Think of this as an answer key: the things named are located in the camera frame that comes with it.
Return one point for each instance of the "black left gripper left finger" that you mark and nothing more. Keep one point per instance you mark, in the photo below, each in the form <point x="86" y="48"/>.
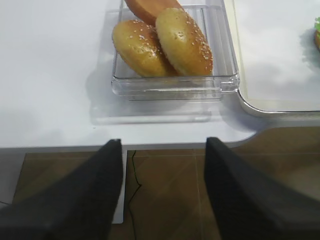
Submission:
<point x="79" y="206"/>

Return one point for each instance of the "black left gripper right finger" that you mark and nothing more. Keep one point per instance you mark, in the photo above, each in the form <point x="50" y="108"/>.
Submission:
<point x="249" y="205"/>

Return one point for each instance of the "bun bottom under lettuce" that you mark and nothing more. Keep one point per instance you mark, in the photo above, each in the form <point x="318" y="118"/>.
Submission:
<point x="317" y="39"/>

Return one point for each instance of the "green lettuce leaf on tray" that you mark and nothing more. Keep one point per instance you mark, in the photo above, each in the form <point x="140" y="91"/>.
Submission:
<point x="317" y="24"/>

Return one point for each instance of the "white table leg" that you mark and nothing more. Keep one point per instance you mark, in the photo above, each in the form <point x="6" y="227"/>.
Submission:
<point x="118" y="174"/>

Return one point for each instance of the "white metal serving tray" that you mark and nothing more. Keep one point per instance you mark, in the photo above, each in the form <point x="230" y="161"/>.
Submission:
<point x="272" y="75"/>

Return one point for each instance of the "white paper tray liner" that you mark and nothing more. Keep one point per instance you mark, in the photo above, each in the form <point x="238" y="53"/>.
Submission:
<point x="275" y="50"/>

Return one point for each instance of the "right sesame bun top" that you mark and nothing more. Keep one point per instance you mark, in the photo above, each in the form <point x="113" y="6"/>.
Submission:
<point x="183" y="43"/>

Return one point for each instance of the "sesame bun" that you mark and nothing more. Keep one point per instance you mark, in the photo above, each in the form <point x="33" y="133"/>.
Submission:
<point x="183" y="43"/>
<point x="138" y="45"/>

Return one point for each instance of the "left sesame bun top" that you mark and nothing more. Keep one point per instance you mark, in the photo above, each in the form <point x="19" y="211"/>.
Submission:
<point x="138" y="45"/>

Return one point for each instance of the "clear bin with buns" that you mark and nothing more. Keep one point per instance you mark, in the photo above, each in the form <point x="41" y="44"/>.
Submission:
<point x="213" y="20"/>

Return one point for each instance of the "plain brown bun bottom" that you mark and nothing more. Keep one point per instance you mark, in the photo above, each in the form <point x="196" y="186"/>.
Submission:
<point x="148" y="10"/>

